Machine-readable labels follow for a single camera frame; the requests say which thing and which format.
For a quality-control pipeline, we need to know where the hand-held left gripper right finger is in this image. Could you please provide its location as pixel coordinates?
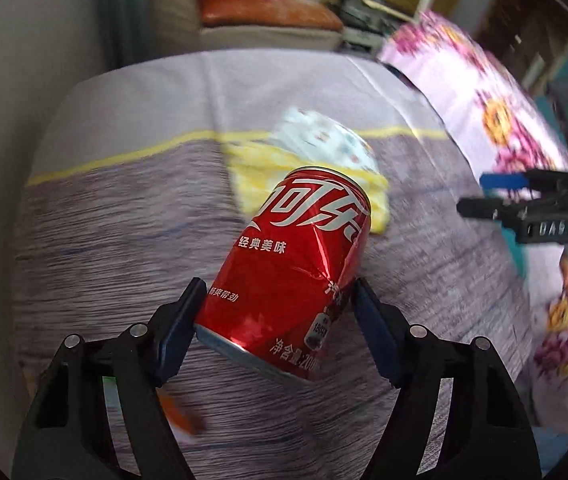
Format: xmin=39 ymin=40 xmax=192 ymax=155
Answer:
xmin=349 ymin=276 xmax=542 ymax=480

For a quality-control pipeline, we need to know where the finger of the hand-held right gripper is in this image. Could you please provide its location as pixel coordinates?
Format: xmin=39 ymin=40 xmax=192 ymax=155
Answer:
xmin=456 ymin=197 xmax=516 ymax=222
xmin=480 ymin=170 xmax=568 ymax=193

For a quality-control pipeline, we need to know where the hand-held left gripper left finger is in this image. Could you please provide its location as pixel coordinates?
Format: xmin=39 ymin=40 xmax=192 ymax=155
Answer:
xmin=11 ymin=276 xmax=208 ymax=480

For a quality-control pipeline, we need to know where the teal plastic bin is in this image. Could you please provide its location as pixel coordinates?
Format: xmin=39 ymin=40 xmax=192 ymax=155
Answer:
xmin=504 ymin=232 xmax=530 ymax=286

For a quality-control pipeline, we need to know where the red soda can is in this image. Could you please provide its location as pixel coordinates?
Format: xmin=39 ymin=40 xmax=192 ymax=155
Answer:
xmin=194 ymin=166 xmax=373 ymax=382

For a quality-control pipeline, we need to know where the orange wrapper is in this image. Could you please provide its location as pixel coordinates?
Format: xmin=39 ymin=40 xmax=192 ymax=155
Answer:
xmin=158 ymin=391 xmax=208 ymax=437

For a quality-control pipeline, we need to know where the floral pink blanket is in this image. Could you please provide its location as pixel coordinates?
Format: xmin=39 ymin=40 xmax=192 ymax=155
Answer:
xmin=378 ymin=9 xmax=568 ymax=435

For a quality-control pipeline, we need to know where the yellow checked cloth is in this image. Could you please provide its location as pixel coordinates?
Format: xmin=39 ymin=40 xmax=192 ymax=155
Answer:
xmin=228 ymin=144 xmax=391 ymax=235

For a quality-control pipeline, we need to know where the stack of books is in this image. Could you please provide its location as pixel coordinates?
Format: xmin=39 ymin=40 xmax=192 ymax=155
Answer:
xmin=338 ymin=0 xmax=417 ymax=52

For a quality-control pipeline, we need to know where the orange seat cushion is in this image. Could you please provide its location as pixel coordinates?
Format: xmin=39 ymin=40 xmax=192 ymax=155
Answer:
xmin=199 ymin=0 xmax=345 ymax=32

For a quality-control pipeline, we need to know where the cream sofa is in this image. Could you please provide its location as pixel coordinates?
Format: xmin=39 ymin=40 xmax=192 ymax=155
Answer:
xmin=151 ymin=0 xmax=346 ymax=54

